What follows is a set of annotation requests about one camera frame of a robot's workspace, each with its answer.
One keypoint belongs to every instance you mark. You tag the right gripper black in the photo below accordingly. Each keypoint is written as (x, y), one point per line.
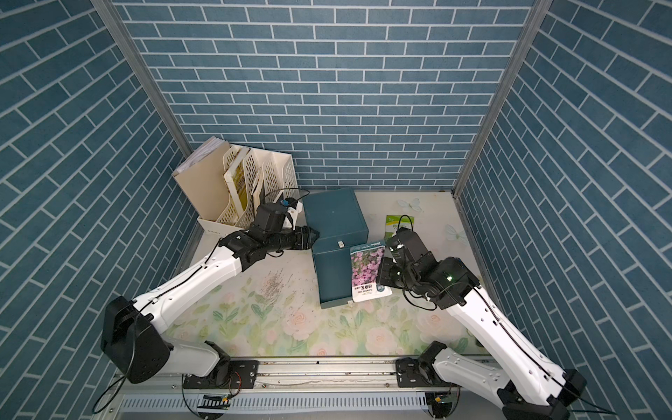
(382, 271)

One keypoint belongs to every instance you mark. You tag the cream mesh file organizer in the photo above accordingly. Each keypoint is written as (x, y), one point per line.
(270, 177)

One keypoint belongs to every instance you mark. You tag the beige folder with papers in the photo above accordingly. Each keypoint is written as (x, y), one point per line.
(200, 177)

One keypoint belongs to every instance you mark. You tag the teal drawer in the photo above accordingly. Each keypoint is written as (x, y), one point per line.
(334, 277)

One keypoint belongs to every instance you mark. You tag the floral table mat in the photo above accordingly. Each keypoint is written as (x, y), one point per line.
(273, 309)

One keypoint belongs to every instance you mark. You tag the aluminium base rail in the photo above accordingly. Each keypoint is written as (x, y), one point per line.
(274, 388)

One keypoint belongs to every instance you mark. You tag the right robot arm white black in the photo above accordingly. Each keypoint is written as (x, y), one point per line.
(524, 383)

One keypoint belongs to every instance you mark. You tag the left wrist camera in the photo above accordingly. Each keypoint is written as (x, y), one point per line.
(293, 208)

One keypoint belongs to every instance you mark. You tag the teal drawer cabinet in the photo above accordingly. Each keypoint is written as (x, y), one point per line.
(338, 218)

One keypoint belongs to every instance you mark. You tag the purple flower seed bag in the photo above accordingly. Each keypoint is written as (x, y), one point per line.
(366, 262)

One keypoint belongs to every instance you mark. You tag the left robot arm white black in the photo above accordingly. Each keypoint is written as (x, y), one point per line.
(133, 329)

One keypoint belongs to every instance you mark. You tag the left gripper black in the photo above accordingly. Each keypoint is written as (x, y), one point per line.
(303, 239)

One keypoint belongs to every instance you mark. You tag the green flower seed bag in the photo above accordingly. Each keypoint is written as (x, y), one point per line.
(395, 222)

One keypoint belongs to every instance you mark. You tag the yellow green booklet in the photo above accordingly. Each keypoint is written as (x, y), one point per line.
(235, 178)

